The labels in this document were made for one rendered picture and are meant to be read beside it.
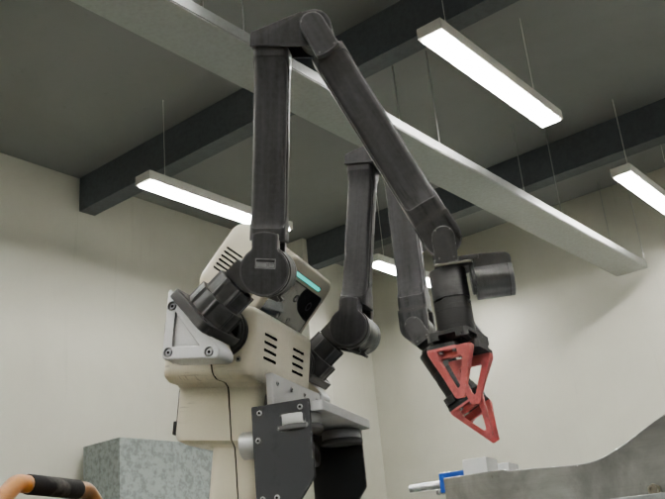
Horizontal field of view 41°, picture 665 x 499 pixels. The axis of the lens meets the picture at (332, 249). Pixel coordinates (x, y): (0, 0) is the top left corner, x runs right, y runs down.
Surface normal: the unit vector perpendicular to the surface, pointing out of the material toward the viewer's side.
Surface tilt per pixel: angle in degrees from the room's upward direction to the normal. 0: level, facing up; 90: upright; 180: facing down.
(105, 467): 90
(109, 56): 180
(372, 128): 109
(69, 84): 180
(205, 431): 90
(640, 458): 90
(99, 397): 90
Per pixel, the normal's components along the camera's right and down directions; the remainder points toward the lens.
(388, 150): -0.13, -0.02
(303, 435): -0.34, -0.30
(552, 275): -0.63, -0.22
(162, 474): 0.77, -0.29
